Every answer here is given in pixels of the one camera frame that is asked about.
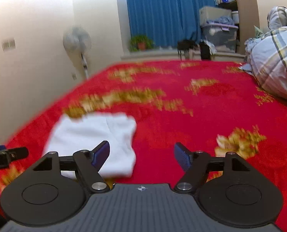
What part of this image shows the white shirt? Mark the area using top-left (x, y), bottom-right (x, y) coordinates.
top-left (43, 113), bottom-right (137, 179)

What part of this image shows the red floral bedspread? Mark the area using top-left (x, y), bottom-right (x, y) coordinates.
top-left (0, 60), bottom-right (287, 231)

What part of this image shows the white standing fan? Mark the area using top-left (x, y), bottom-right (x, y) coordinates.
top-left (63, 26), bottom-right (92, 79)

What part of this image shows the grey plastic storage bin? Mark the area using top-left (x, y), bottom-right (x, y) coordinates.
top-left (201, 23), bottom-right (238, 53)

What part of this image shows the plaid blue quilt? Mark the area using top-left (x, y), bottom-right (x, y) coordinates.
top-left (240, 6), bottom-right (287, 100)

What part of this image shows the potted green plant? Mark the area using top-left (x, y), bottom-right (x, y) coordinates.
top-left (128, 35), bottom-right (154, 52)

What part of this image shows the white cardboard box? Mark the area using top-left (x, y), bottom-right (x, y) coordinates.
top-left (199, 6), bottom-right (232, 26)

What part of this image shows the blue curtain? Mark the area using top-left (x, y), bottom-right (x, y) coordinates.
top-left (127, 0), bottom-right (215, 47)

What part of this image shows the wooden shelf unit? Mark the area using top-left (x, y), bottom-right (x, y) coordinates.
top-left (218, 0), bottom-right (260, 55)

